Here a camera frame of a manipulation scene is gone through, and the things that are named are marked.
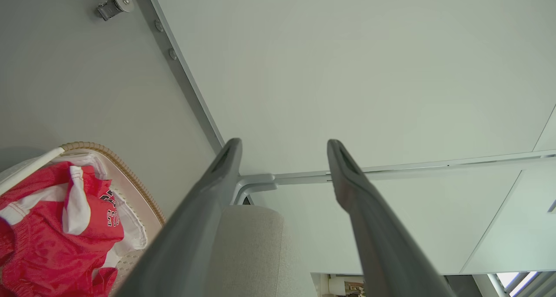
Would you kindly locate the window with grey frame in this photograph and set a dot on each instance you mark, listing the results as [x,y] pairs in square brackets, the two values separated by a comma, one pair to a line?
[517,284]

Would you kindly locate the grey partition base rail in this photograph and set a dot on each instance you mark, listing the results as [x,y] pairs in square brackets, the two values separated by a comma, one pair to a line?
[182,75]

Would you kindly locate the grey fabric sofa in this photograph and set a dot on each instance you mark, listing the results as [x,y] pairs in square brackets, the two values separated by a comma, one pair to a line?
[256,253]

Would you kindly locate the red basketball jersey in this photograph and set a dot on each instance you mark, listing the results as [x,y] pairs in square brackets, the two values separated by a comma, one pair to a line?
[47,177]

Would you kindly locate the grey caster wheel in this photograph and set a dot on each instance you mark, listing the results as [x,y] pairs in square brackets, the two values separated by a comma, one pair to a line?
[114,4]

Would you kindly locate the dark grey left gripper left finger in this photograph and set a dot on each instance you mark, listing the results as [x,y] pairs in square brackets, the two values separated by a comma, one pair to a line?
[195,227]

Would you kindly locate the white woven laundry basket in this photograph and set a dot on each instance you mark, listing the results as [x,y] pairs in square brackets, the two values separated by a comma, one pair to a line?
[130,182]

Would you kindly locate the grey partition frame post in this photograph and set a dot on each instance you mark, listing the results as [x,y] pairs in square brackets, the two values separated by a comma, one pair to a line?
[260,182]

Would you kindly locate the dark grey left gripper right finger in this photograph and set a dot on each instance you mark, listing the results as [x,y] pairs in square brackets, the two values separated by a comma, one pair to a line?
[373,227]

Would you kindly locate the white cloth basket liner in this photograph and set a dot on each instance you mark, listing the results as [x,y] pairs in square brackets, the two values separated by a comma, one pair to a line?
[130,232]

